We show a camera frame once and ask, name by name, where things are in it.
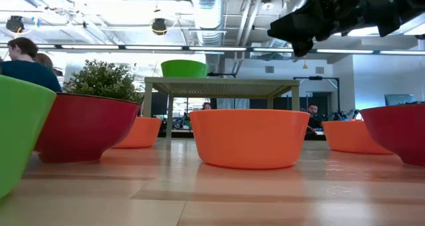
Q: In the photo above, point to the orange mini bowl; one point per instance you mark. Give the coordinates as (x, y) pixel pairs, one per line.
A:
(249, 139)
(142, 134)
(348, 138)

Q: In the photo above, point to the person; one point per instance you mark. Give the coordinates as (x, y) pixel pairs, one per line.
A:
(44, 61)
(26, 69)
(206, 106)
(313, 114)

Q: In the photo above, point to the yellow hanging pendant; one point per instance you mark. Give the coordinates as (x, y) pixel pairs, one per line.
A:
(305, 66)

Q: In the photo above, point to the green mini bowl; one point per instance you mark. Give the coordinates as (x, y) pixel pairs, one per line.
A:
(184, 69)
(20, 133)

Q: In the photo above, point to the black background frame stand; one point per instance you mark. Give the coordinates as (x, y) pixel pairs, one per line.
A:
(315, 77)

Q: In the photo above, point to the black aluminium table frame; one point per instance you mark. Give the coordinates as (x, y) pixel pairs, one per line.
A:
(181, 135)

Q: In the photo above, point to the pale green perforated metal shelf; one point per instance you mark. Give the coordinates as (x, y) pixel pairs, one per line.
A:
(222, 83)

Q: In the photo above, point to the red bowl floral inside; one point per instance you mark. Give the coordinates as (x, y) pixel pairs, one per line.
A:
(83, 129)
(401, 133)

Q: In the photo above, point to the computer monitor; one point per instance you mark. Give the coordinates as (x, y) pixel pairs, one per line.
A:
(399, 99)

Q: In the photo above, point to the green potted plant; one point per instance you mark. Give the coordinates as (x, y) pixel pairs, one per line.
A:
(103, 79)

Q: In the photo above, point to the black hanging ceiling device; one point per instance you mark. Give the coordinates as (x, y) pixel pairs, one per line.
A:
(159, 26)
(15, 24)

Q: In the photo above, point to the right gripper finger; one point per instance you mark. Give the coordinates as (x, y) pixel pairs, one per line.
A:
(292, 26)
(303, 48)

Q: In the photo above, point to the black ceiling light rail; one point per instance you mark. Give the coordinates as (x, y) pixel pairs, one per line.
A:
(152, 48)

